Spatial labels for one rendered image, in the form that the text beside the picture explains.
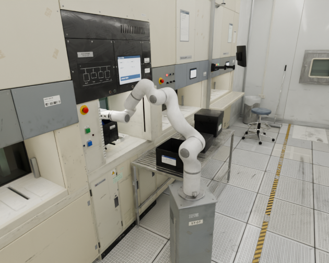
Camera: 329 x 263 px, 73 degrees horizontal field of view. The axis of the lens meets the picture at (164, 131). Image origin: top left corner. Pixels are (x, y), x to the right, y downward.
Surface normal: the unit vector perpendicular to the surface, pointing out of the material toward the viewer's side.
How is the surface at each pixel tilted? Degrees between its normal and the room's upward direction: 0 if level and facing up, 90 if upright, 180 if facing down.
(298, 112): 90
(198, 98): 90
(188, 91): 90
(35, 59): 90
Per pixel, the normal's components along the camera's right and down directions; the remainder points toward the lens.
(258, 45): -0.52, 0.31
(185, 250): 0.24, 0.34
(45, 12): 0.85, 0.17
